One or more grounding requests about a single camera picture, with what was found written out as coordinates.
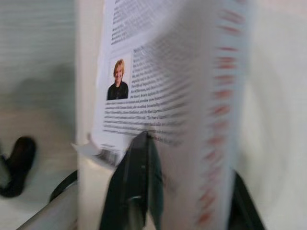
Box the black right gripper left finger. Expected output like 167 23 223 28
99 131 166 230

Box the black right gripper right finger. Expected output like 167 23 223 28
227 170 264 230

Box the white paperback book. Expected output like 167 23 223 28
71 0 250 230

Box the black rounded object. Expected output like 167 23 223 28
0 136 37 198

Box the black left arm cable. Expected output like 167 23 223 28
48 169 79 202

